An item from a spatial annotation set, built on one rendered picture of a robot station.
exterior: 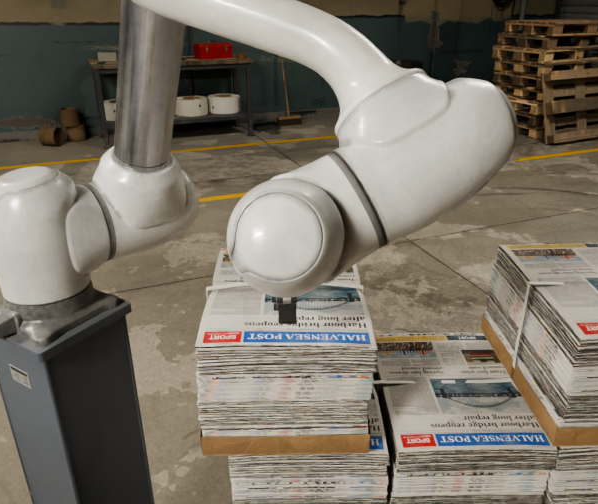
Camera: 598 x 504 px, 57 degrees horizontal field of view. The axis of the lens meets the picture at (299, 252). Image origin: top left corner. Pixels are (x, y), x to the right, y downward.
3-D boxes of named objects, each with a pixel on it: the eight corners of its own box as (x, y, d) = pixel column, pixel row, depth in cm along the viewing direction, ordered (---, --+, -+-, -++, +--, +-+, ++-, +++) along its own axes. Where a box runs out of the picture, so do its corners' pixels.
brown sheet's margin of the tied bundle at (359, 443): (212, 395, 108) (211, 377, 106) (359, 393, 108) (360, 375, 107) (201, 456, 93) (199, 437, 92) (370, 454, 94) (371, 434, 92)
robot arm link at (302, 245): (267, 314, 57) (376, 251, 57) (258, 329, 42) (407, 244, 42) (216, 224, 57) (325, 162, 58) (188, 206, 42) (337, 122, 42)
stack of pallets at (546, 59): (550, 117, 782) (569, 18, 728) (610, 130, 706) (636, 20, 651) (478, 126, 729) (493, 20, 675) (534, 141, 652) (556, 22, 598)
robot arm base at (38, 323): (-41, 328, 100) (-49, 302, 97) (63, 280, 117) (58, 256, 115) (19, 360, 91) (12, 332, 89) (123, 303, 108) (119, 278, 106)
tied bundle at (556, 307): (478, 330, 130) (492, 241, 120) (600, 328, 131) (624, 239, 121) (550, 449, 96) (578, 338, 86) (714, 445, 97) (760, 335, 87)
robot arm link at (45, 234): (-12, 284, 103) (-43, 171, 94) (82, 255, 115) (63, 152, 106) (17, 317, 93) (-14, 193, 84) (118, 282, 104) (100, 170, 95)
